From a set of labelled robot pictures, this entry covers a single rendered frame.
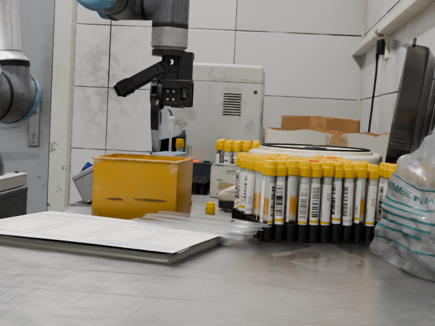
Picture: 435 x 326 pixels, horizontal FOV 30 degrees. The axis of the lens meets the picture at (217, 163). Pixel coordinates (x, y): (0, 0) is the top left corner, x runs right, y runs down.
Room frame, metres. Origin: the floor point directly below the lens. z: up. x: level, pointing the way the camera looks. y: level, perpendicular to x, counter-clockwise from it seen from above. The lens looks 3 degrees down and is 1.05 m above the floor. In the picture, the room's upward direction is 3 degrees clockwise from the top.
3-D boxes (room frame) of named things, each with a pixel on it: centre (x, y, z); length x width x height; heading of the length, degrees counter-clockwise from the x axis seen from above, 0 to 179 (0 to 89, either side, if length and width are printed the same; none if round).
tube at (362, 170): (1.15, -0.21, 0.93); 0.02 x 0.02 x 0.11
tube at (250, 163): (1.22, -0.05, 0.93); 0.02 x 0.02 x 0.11
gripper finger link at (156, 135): (1.66, 0.11, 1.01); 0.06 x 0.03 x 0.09; 86
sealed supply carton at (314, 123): (2.54, -0.32, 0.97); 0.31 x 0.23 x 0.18; 169
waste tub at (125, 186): (1.27, 0.11, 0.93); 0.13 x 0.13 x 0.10; 82
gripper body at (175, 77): (1.67, 0.10, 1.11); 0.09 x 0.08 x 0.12; 86
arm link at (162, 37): (1.68, 0.11, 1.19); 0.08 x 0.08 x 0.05
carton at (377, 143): (1.85, -0.25, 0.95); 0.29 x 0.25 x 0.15; 86
